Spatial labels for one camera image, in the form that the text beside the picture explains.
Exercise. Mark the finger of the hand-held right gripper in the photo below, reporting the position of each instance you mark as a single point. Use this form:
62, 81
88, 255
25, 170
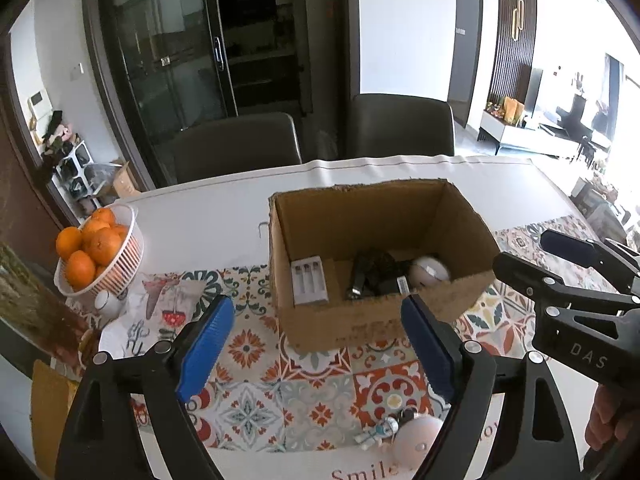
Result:
520, 275
570, 247

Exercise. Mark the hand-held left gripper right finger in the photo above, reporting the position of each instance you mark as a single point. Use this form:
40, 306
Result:
427, 350

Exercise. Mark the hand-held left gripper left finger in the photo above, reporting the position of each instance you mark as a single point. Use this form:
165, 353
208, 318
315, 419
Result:
205, 350

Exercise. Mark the brown cardboard box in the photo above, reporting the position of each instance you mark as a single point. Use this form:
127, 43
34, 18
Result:
380, 320

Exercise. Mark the white computer mouse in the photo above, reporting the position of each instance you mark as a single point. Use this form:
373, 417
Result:
430, 270

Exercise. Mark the small astronaut figurine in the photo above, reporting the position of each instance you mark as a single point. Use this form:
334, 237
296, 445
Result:
380, 430

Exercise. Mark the white product box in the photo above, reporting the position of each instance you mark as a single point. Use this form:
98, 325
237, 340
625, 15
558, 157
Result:
308, 280

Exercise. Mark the person's right hand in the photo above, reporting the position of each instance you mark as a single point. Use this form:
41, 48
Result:
612, 420

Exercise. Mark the wooden chair with cushion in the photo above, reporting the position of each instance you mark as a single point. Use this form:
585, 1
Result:
605, 210

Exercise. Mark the white patterned cloth bag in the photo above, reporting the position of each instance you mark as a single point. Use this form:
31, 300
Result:
165, 310

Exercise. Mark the small white cup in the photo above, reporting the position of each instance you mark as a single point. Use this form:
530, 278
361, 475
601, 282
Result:
106, 304

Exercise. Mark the white plastic fruit basket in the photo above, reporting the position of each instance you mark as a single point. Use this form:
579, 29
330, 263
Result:
125, 260

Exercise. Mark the white tv cabinet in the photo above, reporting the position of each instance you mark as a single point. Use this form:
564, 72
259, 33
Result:
525, 135

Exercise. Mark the black piano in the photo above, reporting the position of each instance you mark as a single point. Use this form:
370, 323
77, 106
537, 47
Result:
580, 120

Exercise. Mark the pile of oranges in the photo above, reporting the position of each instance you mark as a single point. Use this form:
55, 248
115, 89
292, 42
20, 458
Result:
102, 246

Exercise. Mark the yellow paper bag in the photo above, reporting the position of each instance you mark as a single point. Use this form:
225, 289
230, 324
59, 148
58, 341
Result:
513, 109

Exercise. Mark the white patterned tablecloth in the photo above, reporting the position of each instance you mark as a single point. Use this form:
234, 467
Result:
210, 200

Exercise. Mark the yellow woven box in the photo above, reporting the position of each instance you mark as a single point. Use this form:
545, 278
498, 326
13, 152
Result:
50, 410

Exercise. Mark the small floor cardboard box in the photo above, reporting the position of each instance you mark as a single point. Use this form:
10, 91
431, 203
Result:
125, 182

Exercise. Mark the dark grey dining chair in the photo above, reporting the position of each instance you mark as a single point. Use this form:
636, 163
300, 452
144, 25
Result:
235, 147
400, 125

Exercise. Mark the clear plastic bag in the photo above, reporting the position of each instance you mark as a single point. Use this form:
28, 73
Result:
100, 177

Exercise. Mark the white shoe rack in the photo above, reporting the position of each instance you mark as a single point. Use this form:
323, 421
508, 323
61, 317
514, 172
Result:
72, 175

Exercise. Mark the grey interior door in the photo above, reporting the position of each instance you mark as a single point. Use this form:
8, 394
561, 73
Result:
465, 50

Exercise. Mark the pile of slippers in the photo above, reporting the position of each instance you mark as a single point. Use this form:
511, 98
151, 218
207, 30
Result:
57, 135

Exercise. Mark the dark glass sliding door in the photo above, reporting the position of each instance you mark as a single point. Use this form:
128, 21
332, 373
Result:
165, 60

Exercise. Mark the dark slatted wall panel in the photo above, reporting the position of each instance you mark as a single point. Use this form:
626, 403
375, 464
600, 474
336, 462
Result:
510, 35

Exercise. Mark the white wall intercom panel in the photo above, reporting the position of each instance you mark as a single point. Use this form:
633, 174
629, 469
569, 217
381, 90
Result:
38, 104

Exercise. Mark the white wall switch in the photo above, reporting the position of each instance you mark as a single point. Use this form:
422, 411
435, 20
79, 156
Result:
76, 70

